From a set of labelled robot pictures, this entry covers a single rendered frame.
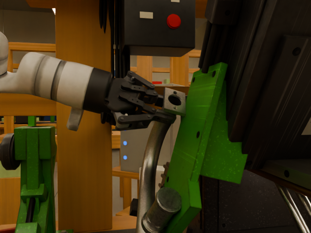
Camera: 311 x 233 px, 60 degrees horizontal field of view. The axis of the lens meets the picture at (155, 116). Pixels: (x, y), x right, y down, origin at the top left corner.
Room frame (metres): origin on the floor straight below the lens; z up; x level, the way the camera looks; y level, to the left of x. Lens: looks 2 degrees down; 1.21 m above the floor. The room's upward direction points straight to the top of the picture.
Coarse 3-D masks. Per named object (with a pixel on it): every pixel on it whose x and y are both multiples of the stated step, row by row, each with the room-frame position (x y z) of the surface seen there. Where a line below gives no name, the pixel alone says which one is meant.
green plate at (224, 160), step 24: (216, 72) 0.38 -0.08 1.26; (192, 96) 0.45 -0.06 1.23; (216, 96) 0.37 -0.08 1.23; (192, 120) 0.42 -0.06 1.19; (216, 120) 0.38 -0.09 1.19; (192, 144) 0.39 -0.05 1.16; (216, 144) 0.38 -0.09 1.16; (240, 144) 0.39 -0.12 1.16; (168, 168) 0.47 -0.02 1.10; (192, 168) 0.37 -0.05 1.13; (216, 168) 0.38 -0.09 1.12; (240, 168) 0.39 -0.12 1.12
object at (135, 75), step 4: (128, 72) 0.51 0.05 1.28; (132, 72) 0.51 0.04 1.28; (128, 76) 0.51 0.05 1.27; (132, 76) 0.51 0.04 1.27; (136, 76) 0.51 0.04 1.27; (140, 76) 0.51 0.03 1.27; (136, 80) 0.51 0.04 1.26; (140, 80) 0.50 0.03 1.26; (144, 80) 0.51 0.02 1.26; (136, 84) 0.51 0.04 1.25; (140, 84) 0.51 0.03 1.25; (144, 84) 0.50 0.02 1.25; (148, 84) 0.50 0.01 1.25; (152, 84) 0.51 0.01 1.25; (152, 88) 0.50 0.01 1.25
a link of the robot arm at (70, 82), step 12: (60, 72) 0.43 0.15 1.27; (72, 72) 0.43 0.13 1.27; (84, 72) 0.43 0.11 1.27; (60, 84) 0.42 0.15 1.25; (72, 84) 0.42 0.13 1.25; (84, 84) 0.43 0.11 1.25; (60, 96) 0.43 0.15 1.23; (72, 96) 0.43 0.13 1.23; (84, 96) 0.43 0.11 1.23; (72, 108) 0.47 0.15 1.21; (72, 120) 0.47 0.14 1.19
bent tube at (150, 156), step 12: (168, 96) 0.48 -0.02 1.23; (180, 96) 0.49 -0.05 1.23; (168, 108) 0.45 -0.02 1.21; (180, 108) 0.46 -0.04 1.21; (156, 132) 0.51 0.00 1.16; (156, 144) 0.52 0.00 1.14; (144, 156) 0.53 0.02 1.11; (156, 156) 0.53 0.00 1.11; (144, 168) 0.51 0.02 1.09; (144, 180) 0.49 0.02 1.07; (144, 192) 0.47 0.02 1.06; (144, 204) 0.46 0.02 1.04
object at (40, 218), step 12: (24, 192) 0.52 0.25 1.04; (36, 192) 0.52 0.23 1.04; (48, 192) 0.56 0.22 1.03; (24, 204) 0.53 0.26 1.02; (48, 204) 0.54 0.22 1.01; (24, 216) 0.52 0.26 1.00; (36, 216) 0.52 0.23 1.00; (48, 216) 0.53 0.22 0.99; (24, 228) 0.48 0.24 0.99; (36, 228) 0.48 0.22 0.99
